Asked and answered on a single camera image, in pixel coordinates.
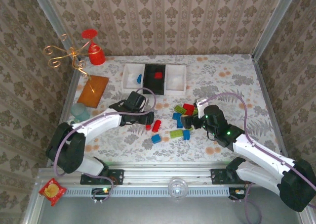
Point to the green lego brick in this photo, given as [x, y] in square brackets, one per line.
[195, 111]
[176, 134]
[180, 109]

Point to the blue lego brick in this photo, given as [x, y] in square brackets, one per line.
[179, 124]
[156, 139]
[186, 135]
[139, 78]
[176, 116]

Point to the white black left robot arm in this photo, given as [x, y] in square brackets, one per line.
[98, 123]

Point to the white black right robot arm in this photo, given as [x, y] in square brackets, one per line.
[259, 149]

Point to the small red lego brick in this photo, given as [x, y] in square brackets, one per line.
[148, 127]

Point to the black rectangular container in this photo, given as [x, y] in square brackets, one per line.
[153, 86]

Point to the white square container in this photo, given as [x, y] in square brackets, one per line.
[176, 79]
[129, 75]

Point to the brown wooden base board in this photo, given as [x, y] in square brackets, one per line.
[91, 93]

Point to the frosted pale green cup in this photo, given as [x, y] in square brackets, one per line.
[80, 111]

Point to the clear glass dome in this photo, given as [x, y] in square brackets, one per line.
[177, 187]

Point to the red wine glass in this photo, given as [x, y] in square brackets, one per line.
[96, 56]

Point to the small black controller board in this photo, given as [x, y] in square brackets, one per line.
[237, 193]
[100, 193]

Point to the red snack packet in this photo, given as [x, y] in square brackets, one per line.
[52, 191]

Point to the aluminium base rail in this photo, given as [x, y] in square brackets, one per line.
[168, 172]

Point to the aluminium table side rail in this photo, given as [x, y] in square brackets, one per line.
[271, 105]
[71, 90]

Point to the aluminium frame post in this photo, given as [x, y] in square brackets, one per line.
[271, 23]
[49, 9]

